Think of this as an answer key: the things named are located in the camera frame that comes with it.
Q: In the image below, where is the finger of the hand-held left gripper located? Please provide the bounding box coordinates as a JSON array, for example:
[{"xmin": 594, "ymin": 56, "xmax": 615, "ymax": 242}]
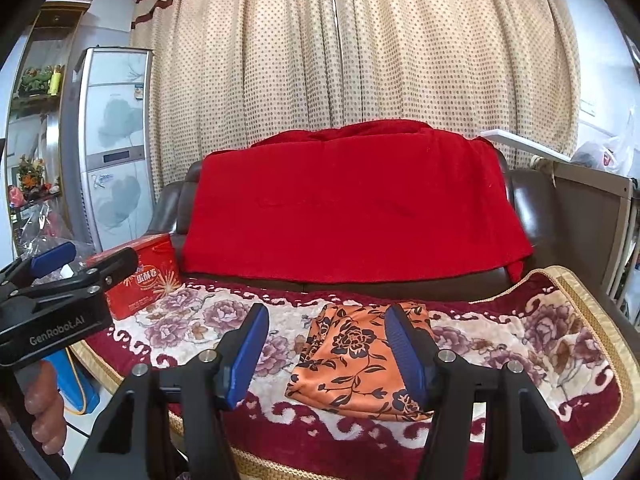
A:
[
  {"xmin": 22, "ymin": 247, "xmax": 140, "ymax": 306},
  {"xmin": 0, "ymin": 241, "xmax": 78, "ymax": 293}
]

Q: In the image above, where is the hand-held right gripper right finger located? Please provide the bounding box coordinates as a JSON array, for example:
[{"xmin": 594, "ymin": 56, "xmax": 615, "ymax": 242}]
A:
[{"xmin": 384, "ymin": 302, "xmax": 583, "ymax": 480}]

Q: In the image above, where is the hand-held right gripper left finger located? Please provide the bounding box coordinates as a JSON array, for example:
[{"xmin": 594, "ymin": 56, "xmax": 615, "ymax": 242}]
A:
[{"xmin": 70, "ymin": 302, "xmax": 271, "ymax": 480}]

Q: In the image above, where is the orange floral shirt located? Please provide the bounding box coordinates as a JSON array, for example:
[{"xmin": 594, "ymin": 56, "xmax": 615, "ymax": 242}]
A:
[{"xmin": 285, "ymin": 302, "xmax": 438, "ymax": 423}]

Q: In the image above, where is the person's left hand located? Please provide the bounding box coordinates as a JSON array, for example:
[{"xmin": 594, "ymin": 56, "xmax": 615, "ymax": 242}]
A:
[{"xmin": 24, "ymin": 360, "xmax": 68, "ymax": 456}]

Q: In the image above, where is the red gift box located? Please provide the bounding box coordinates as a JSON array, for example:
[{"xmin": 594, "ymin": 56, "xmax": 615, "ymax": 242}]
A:
[{"xmin": 84, "ymin": 232, "xmax": 182, "ymax": 322}]

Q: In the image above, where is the blue bag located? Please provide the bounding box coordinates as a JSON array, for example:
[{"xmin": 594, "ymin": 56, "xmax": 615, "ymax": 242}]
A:
[{"xmin": 47, "ymin": 347, "xmax": 101, "ymax": 416}]

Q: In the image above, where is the flower arrangement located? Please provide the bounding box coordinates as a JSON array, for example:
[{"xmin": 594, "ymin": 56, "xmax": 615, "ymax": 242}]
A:
[{"xmin": 15, "ymin": 156, "xmax": 48, "ymax": 193}]

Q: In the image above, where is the floral plush blanket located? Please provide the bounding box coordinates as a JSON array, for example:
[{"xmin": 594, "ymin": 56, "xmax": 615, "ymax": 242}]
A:
[{"xmin": 85, "ymin": 265, "xmax": 628, "ymax": 480}]

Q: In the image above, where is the white standing air conditioner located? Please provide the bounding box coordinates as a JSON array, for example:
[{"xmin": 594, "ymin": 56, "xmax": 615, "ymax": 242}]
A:
[{"xmin": 60, "ymin": 46, "xmax": 156, "ymax": 253}]

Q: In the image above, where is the red blanket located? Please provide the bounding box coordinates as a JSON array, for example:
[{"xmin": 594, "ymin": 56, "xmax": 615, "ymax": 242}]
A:
[{"xmin": 179, "ymin": 119, "xmax": 535, "ymax": 286}]

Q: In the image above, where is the green ornament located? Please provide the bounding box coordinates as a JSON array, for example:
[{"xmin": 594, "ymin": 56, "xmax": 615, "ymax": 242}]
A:
[{"xmin": 19, "ymin": 66, "xmax": 53, "ymax": 96}]

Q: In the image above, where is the brown leather sofa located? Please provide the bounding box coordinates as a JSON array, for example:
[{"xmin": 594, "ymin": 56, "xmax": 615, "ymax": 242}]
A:
[{"xmin": 145, "ymin": 157, "xmax": 640, "ymax": 356}]

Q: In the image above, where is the beige framed crib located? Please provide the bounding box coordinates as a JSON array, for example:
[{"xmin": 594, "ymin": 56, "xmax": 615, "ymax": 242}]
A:
[{"xmin": 530, "ymin": 155, "xmax": 640, "ymax": 311}]

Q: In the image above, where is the white board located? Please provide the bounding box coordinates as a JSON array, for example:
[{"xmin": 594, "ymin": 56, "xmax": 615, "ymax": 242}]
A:
[{"xmin": 477, "ymin": 129, "xmax": 573, "ymax": 163}]

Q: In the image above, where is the clear plastic bag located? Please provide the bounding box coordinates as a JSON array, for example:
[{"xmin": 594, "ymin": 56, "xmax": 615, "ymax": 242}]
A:
[{"xmin": 570, "ymin": 115, "xmax": 640, "ymax": 178}]

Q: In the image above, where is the beige dotted curtain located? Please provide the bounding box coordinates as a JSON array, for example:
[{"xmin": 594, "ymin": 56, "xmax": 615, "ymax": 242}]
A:
[{"xmin": 130, "ymin": 0, "xmax": 583, "ymax": 201}]

